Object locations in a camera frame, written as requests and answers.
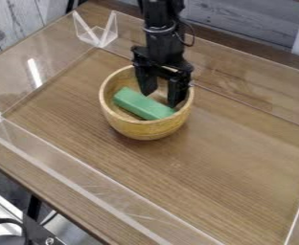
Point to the clear acrylic tray walls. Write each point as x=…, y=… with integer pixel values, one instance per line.
x=217, y=184

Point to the green rectangular block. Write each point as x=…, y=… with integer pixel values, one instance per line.
x=140, y=105

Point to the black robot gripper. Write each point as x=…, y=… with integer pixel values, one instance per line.
x=160, y=59

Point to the brown wooden bowl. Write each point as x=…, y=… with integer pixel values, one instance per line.
x=126, y=123

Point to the black metal table bracket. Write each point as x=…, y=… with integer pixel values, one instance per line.
x=38, y=235

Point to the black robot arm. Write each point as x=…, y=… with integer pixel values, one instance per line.
x=161, y=12

